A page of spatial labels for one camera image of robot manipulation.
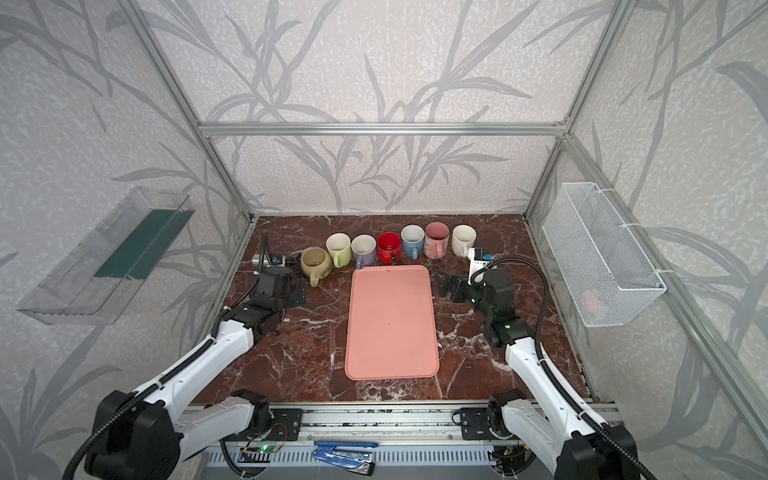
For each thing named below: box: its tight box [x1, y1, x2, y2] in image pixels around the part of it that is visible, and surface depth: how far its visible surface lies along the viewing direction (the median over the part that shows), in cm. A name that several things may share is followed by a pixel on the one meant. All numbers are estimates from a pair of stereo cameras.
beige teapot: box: [300, 246, 332, 288], surface depth 99 cm
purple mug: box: [350, 234, 377, 270], surface depth 104 cm
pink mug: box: [424, 221, 450, 260], surface depth 104 cm
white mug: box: [452, 224, 477, 257], surface depth 104 cm
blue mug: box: [400, 224, 425, 260], surface depth 104 cm
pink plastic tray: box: [345, 265, 440, 381], surface depth 92 cm
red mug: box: [377, 232, 401, 265], surface depth 104 cm
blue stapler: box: [312, 440, 379, 476], surface depth 69 cm
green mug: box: [325, 232, 352, 269], surface depth 103 cm
